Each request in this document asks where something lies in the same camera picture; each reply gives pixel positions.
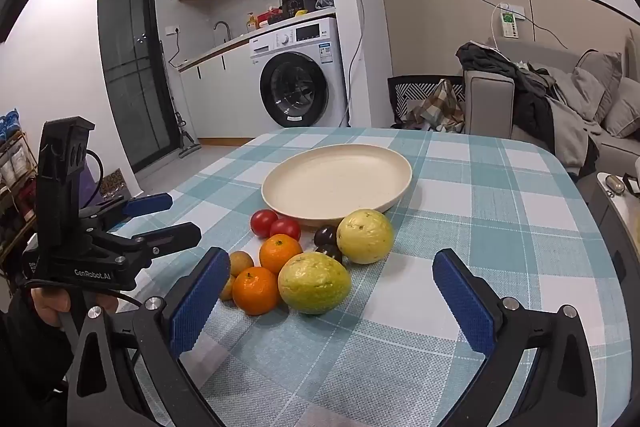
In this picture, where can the brown kiwi fruit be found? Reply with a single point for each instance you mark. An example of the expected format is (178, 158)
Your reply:
(241, 263)

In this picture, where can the person's left forearm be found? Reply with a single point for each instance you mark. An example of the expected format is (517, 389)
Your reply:
(25, 357)

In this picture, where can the plaid cloth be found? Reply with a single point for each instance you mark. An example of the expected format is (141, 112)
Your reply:
(437, 107)

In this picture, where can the metal storage rack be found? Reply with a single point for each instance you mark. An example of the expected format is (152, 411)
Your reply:
(15, 187)

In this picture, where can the small metal object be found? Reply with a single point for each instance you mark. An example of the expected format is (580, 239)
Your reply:
(614, 183)

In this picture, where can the grey pillow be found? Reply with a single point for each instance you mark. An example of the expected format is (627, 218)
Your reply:
(600, 77)
(625, 107)

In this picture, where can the steel kitchen faucet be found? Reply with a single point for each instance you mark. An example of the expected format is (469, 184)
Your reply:
(228, 32)

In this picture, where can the patterned cardboard box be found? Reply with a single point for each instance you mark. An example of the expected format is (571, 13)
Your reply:
(115, 184)

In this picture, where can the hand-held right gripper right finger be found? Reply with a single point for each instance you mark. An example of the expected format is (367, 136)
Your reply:
(465, 307)

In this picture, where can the cream round plate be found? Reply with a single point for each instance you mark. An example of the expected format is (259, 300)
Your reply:
(335, 182)

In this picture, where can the yellow soap bottle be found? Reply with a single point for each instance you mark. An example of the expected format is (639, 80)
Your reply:
(251, 24)

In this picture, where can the white washing machine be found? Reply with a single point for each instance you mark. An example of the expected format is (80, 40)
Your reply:
(325, 42)

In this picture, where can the grey garment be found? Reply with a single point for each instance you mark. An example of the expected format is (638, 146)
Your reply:
(570, 122)

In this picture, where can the white kitchen counter cabinet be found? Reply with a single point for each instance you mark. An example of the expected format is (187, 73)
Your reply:
(220, 97)

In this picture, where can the teal checked tablecloth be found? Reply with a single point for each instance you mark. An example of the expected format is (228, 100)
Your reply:
(450, 207)

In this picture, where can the white green wall unit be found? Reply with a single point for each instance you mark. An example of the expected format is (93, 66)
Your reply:
(510, 24)

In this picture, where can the person's left hand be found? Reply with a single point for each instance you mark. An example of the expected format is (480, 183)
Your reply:
(50, 304)

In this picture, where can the black glass door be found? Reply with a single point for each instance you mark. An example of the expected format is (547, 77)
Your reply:
(130, 67)

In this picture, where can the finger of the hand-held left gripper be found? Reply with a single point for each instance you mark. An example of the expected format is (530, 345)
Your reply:
(150, 204)
(175, 237)

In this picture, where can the grey sofa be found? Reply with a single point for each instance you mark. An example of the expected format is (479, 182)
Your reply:
(487, 102)

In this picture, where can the black rice cooker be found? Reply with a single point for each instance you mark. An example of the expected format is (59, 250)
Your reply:
(299, 4)

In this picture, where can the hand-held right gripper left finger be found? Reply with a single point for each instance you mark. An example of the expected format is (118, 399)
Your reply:
(200, 297)

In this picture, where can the yellow-green guava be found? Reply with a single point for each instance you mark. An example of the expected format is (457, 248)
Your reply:
(365, 236)
(315, 283)

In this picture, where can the orange mandarin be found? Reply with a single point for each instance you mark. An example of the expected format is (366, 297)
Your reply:
(280, 253)
(255, 291)

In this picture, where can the red tomato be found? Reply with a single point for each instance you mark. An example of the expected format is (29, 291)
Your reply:
(263, 222)
(287, 229)

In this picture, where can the red container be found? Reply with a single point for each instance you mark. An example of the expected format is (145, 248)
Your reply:
(270, 14)

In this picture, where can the brown longan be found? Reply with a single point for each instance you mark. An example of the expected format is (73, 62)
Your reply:
(227, 289)

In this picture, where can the black jacket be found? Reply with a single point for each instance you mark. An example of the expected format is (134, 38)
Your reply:
(482, 59)

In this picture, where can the white side table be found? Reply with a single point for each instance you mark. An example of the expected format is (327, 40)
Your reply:
(620, 217)

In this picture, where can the dark purple plum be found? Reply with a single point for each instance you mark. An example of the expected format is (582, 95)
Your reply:
(331, 253)
(325, 235)

